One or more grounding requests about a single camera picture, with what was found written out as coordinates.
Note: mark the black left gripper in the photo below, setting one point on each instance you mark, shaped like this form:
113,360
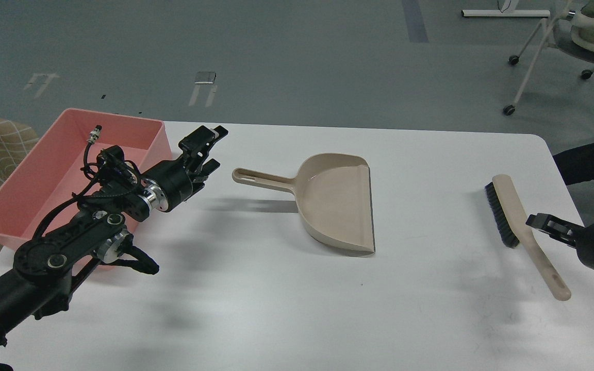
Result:
181,178

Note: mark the beige hand brush black bristles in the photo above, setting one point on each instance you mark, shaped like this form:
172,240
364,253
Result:
510,218

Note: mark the beige plastic dustpan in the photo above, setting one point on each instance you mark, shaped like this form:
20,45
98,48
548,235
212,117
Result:
333,195

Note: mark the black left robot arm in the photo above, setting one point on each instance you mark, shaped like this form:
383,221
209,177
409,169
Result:
90,229

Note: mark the pink plastic bin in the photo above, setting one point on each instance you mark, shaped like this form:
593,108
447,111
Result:
51,172

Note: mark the grey floor outlet plate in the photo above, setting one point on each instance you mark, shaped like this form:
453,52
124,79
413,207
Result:
205,78

